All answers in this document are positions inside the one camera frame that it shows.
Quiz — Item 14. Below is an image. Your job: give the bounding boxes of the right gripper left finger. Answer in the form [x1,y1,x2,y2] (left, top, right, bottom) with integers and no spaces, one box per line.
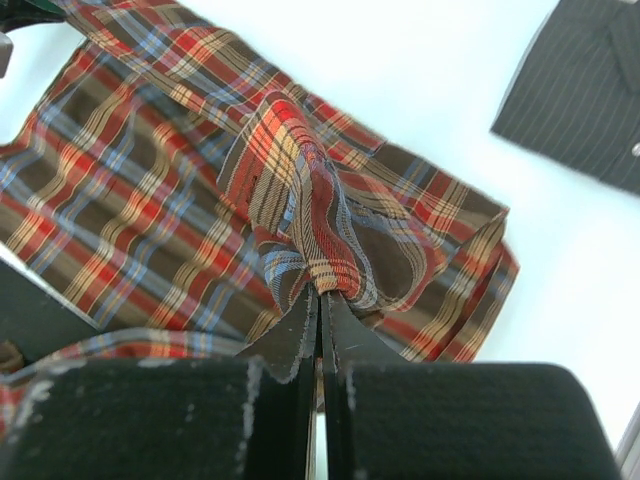
[1,289,318,479]

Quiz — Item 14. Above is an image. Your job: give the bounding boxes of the folded dark striped shirt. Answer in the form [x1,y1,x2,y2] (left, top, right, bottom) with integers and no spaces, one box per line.
[491,1,639,194]

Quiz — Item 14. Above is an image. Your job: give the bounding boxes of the green plastic tray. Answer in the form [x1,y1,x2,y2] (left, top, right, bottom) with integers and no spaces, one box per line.
[0,0,66,34]

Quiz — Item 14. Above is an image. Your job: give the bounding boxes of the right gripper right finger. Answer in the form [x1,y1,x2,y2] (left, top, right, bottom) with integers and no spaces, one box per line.
[319,293,621,479]

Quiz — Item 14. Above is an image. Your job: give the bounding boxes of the red plaid long sleeve shirt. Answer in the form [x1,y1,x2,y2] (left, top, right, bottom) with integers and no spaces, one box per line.
[0,0,521,431]

